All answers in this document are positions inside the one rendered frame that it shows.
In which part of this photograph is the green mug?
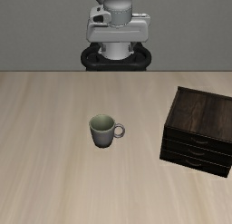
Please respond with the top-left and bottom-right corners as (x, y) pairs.
(88, 113), (126, 149)

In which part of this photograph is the dark wooden cabinet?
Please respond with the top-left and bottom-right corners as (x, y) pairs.
(159, 85), (232, 179)

